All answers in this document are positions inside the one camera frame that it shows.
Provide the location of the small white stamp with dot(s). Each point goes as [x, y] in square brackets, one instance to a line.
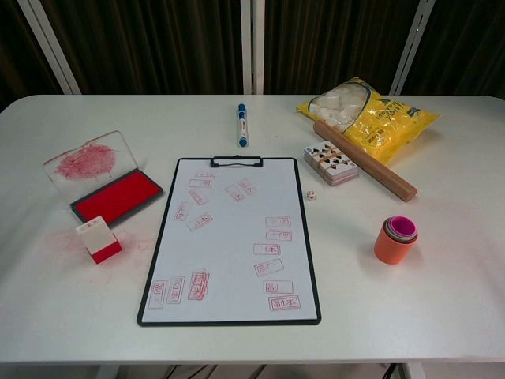
[96, 241]

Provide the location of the black clipboard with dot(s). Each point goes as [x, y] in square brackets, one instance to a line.
[236, 162]

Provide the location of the white paper with red stamps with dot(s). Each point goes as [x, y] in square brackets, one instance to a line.
[233, 237]

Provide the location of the small white die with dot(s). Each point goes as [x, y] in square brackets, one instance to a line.
[311, 196]

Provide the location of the blue and white marker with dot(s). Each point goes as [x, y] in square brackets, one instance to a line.
[242, 126]

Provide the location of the deck of playing cards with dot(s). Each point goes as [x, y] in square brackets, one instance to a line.
[333, 163]

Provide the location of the wooden rolling pin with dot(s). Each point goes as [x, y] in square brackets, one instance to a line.
[378, 169]

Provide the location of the red ink pad clear lid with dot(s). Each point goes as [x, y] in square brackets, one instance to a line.
[114, 197]

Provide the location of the yellow snack bag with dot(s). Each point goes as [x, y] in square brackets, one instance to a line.
[386, 130]

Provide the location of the orange stacking cup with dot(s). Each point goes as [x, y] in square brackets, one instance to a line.
[388, 250]

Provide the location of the magenta stacking cup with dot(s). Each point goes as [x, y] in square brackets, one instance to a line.
[403, 227]

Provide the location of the dark pleated curtain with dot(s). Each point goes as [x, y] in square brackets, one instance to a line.
[158, 43]

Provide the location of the white upright frame post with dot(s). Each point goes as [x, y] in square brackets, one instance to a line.
[251, 47]

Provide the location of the white slanted frame post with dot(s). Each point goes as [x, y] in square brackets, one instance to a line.
[412, 47]
[51, 47]

